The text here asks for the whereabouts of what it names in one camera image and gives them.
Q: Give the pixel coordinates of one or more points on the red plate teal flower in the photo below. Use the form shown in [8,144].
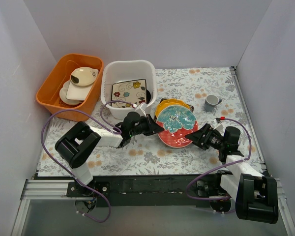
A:
[177,121]

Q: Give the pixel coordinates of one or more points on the yellow plate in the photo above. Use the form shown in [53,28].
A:
[169,102]

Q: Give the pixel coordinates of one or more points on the floral tablecloth mat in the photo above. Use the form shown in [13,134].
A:
[149,155]

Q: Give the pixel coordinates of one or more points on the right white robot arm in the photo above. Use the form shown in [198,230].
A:
[255,195]

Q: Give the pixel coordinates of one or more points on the white scalloped plate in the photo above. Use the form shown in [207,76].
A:
[63,92]

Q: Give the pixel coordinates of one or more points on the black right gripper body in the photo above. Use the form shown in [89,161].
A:
[206,137]

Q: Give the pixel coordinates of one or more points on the black round plate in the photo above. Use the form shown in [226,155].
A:
[148,96]

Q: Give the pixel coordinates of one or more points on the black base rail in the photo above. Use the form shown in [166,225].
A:
[168,190]

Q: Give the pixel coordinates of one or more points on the grey mug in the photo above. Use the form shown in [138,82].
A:
[211,102]

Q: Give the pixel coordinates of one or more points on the white plastic bin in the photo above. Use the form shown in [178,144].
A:
[121,71]

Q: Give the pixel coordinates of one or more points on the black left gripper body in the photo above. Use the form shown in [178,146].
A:
[148,125]

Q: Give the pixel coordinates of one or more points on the orange plastic bin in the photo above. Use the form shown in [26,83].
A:
[58,93]

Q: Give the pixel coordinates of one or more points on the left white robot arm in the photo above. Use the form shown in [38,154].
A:
[78,143]

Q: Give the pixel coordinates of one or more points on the white square plate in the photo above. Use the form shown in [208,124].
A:
[78,93]

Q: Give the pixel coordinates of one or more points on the beige round plate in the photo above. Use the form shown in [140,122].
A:
[84,76]

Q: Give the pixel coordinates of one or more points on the square floral ceramic plate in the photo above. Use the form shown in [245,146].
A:
[128,92]

